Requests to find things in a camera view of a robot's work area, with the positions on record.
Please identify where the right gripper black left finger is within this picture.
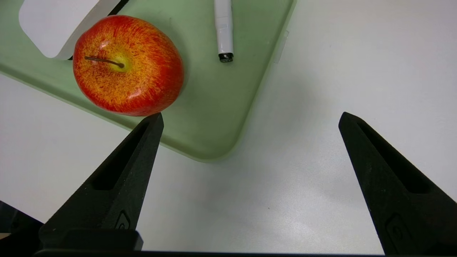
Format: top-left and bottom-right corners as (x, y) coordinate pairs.
(39, 113), (164, 250)

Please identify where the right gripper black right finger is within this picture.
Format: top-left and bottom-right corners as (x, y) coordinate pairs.
(338, 112), (457, 255)

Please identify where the red yellow apple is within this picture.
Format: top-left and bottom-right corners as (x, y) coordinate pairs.
(72, 15), (185, 117)

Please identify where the white rounded rectangular case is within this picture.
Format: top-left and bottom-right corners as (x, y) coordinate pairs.
(19, 0), (122, 60)

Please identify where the white marker pen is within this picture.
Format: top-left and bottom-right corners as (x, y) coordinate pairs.
(214, 0), (234, 63)

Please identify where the light green plastic tray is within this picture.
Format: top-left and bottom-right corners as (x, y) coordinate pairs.
(0, 0), (297, 163)

